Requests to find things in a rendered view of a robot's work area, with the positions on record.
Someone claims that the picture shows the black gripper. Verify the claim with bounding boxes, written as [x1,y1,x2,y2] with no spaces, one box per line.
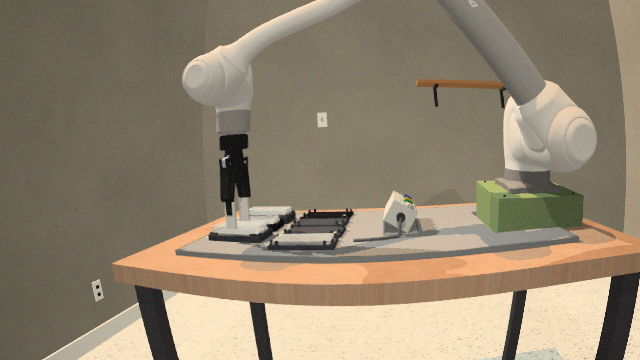
[219,134,251,229]

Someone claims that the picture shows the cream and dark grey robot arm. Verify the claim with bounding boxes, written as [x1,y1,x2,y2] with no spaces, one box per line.
[182,0,597,194]

